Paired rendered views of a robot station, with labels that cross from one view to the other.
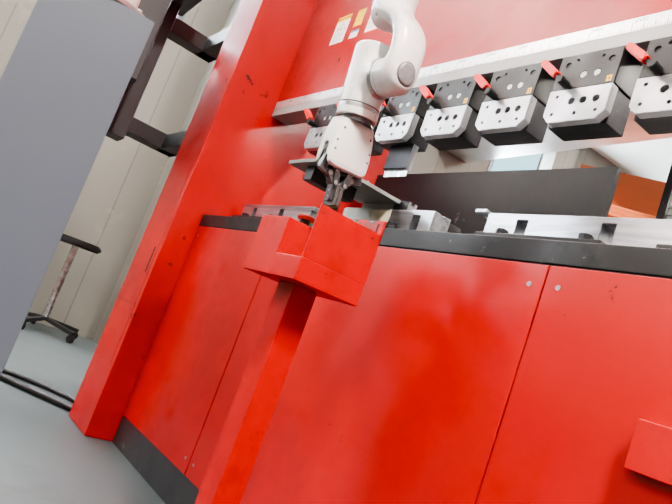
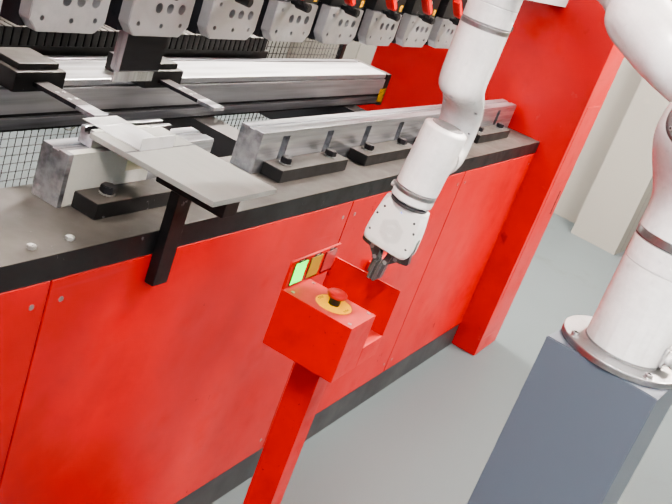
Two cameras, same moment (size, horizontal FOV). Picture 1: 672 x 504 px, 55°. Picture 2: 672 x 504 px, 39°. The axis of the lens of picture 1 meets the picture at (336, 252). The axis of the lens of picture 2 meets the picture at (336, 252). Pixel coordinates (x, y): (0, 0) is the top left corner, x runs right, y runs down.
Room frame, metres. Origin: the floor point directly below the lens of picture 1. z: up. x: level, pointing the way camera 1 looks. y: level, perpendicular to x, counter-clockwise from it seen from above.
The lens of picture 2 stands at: (2.27, 1.44, 1.51)
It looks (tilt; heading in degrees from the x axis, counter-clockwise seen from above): 21 degrees down; 237
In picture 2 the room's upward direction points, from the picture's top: 20 degrees clockwise
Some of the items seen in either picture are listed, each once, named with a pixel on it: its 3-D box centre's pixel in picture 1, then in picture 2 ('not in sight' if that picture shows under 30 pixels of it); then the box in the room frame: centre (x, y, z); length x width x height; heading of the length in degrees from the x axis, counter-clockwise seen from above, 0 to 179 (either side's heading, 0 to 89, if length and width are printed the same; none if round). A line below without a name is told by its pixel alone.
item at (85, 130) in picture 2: (388, 208); (126, 132); (1.75, -0.09, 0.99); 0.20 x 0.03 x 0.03; 34
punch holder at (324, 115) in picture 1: (331, 131); not in sight; (2.12, 0.16, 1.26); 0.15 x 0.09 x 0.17; 34
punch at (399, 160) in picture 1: (399, 161); (138, 54); (1.77, -0.08, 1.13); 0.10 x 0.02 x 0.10; 34
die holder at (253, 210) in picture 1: (279, 221); not in sight; (2.23, 0.22, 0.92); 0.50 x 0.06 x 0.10; 34
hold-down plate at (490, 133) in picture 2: not in sight; (487, 133); (0.23, -1.03, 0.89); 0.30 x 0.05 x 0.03; 34
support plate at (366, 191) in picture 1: (344, 182); (184, 163); (1.69, 0.04, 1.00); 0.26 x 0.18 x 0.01; 124
